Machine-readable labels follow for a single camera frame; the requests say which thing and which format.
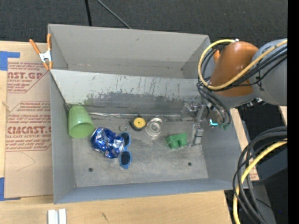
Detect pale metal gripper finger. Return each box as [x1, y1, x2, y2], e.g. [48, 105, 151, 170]
[189, 123, 205, 147]
[184, 102, 203, 113]

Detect green toy block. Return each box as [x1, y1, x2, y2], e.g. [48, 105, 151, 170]
[165, 132, 188, 150]

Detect clear glass cup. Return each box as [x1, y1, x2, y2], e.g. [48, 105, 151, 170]
[145, 117, 163, 138]

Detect yellow and black tape measure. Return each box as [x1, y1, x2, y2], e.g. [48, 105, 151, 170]
[119, 115, 147, 133]

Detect grey metal bin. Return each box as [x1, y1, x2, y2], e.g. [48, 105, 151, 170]
[47, 23, 242, 205]

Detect blue sunglasses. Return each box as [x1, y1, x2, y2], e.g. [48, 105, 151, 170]
[119, 132, 133, 169]

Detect crushed blue drink can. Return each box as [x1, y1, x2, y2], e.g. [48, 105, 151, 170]
[90, 127, 125, 159]

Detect green plastic cup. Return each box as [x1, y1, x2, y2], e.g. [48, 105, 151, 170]
[68, 105, 95, 139]

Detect brown cardboard board, red print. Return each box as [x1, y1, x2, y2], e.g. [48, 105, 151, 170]
[0, 40, 55, 200]

